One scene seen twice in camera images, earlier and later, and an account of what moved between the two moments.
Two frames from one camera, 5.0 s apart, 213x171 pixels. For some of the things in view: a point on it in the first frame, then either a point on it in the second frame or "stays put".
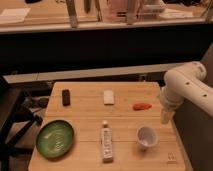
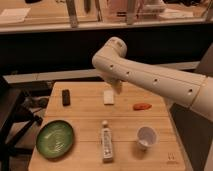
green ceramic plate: [54, 139] stays put
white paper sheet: [14, 15] stays put
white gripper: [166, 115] → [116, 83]
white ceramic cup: [147, 136] stays put
